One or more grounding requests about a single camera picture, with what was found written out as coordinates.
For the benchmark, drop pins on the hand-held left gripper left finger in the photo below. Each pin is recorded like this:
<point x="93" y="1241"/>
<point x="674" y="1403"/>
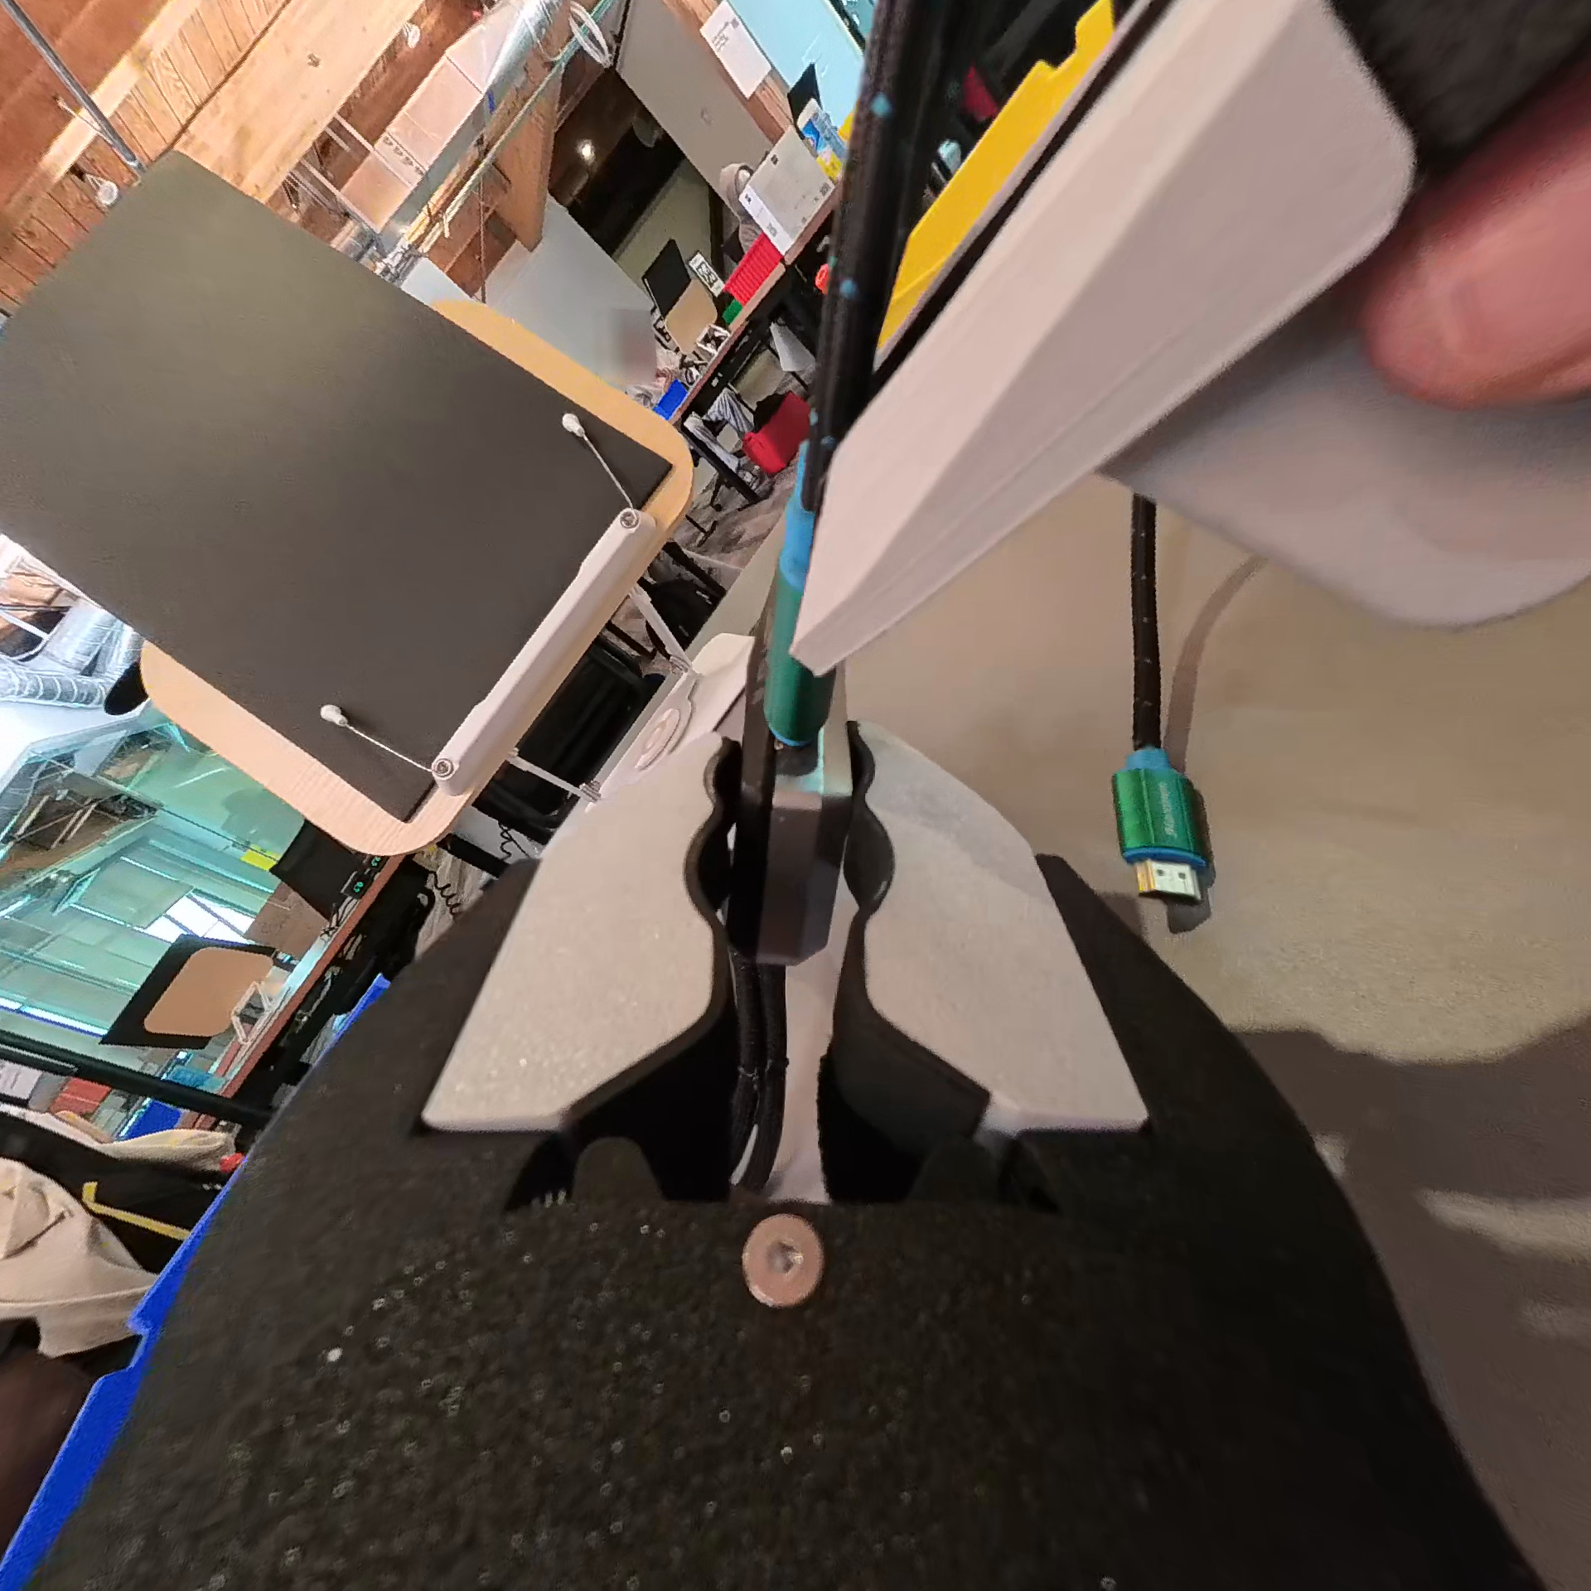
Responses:
<point x="584" y="969"/>

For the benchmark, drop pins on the grey desk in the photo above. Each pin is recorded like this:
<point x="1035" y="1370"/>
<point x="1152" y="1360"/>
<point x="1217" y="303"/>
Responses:
<point x="1368" y="807"/>

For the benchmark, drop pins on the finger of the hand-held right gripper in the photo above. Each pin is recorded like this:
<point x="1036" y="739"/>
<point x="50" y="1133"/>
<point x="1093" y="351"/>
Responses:
<point x="1094" y="310"/>

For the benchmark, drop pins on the yellow plastic bin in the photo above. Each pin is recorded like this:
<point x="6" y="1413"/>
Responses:
<point x="995" y="149"/>

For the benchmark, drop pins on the wooden book stand black panel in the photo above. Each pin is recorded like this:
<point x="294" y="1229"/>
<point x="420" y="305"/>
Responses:
<point x="206" y="994"/>
<point x="311" y="434"/>

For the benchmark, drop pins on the person's right hand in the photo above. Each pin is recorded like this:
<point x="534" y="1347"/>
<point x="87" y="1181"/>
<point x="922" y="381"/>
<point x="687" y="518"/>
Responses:
<point x="1504" y="273"/>

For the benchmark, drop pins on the dark grey HDMI switch box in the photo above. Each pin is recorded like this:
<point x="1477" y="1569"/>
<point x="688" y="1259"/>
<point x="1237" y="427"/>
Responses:
<point x="803" y="870"/>

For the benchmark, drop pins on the beige cloth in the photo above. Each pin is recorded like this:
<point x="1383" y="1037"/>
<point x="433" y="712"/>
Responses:
<point x="62" y="1254"/>

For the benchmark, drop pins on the black computer monitor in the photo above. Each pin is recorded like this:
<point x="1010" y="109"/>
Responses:
<point x="665" y="275"/>

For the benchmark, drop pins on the red chair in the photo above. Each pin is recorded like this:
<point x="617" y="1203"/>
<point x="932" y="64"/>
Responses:
<point x="781" y="434"/>

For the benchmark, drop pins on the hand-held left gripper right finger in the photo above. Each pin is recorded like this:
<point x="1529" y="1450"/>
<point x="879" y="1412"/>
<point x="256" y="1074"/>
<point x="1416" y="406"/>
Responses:
<point x="982" y="981"/>

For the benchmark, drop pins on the blue plastic bin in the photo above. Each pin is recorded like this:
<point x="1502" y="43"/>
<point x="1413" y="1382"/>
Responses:
<point x="75" y="1466"/>

